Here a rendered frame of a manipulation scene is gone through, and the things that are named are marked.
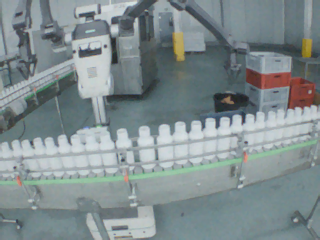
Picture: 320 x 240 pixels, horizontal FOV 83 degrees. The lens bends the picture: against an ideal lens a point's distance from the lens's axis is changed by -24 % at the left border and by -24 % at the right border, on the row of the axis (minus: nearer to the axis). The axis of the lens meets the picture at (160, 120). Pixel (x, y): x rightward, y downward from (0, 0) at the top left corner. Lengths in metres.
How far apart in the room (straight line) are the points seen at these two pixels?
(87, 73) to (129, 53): 3.11
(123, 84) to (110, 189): 3.83
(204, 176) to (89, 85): 0.84
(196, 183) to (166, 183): 0.12
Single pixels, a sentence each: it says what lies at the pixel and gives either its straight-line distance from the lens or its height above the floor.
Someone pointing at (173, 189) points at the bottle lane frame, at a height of 0.90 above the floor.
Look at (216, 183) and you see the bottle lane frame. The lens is 1.01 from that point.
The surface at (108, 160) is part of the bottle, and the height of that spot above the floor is 1.07.
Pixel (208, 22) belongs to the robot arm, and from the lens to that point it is 1.08.
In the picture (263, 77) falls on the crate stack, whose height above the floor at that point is 0.83.
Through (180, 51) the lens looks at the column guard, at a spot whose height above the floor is 0.38.
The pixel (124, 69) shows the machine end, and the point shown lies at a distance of 4.55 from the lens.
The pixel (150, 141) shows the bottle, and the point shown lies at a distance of 0.85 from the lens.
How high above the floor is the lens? 1.54
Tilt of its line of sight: 25 degrees down
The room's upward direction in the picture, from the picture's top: 4 degrees counter-clockwise
